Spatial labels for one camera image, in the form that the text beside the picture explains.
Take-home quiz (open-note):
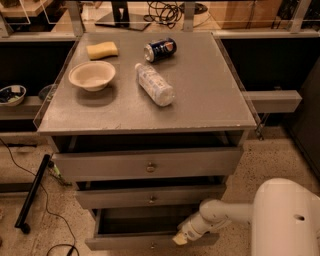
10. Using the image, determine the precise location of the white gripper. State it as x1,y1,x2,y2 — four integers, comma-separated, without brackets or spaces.
172,212,231,246

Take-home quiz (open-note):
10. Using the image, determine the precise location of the grey bottom drawer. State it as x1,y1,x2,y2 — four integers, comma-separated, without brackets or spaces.
85,205,221,252

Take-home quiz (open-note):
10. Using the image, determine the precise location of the grey drawer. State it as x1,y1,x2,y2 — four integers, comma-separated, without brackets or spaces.
75,185,226,209
53,147,243,181
85,205,221,252

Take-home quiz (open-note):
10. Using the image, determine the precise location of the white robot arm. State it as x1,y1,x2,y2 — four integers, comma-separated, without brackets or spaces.
173,178,320,256

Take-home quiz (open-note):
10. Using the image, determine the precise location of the grey middle drawer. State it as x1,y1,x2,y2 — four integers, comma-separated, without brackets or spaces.
75,185,226,209

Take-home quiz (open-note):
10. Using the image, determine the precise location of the grey top drawer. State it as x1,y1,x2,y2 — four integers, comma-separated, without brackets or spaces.
53,147,243,181

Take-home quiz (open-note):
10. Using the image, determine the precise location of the grey drawer cabinet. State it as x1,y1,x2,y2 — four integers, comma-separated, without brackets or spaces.
36,31,258,231

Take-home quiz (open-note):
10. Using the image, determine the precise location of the clear plastic water bottle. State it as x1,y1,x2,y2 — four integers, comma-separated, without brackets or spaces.
135,63,175,107

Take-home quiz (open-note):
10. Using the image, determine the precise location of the grey metal beam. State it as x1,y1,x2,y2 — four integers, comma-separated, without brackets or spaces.
243,90,302,113

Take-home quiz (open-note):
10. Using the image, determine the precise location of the black bar on floor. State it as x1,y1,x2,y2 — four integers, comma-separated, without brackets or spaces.
15,154,50,234

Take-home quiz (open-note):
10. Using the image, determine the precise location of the beige paper bowl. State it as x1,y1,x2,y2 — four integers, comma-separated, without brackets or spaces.
68,61,116,92

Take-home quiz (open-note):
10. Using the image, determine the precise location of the blue pepsi can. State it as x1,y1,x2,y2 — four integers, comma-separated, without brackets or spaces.
144,38,177,63

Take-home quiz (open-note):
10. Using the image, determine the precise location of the yellow sponge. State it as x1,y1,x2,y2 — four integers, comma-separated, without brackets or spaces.
86,41,118,60

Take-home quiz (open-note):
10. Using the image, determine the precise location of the white bowl with items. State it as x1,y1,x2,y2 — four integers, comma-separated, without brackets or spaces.
0,85,26,106

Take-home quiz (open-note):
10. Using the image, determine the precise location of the black monitor stand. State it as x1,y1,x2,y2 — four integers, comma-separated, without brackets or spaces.
95,1,151,31

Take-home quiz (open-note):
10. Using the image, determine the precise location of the cardboard box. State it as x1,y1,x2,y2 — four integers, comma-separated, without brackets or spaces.
209,0,282,29

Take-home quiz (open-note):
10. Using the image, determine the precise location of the black floor cable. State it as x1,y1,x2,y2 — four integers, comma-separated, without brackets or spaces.
0,138,80,256

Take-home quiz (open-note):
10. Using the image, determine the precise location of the black cable bundle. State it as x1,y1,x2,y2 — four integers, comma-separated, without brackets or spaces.
143,0,185,30

